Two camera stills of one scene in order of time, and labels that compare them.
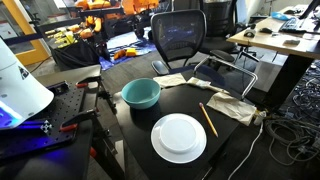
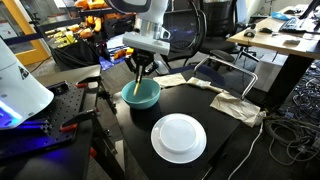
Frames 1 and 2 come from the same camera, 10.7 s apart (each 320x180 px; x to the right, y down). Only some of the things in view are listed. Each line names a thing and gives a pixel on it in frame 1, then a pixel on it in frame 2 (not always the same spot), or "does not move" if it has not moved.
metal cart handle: (249, 87) does not move
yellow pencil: (208, 119) → (135, 90)
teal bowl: (140, 93) does not move
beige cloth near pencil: (232, 108) does not move
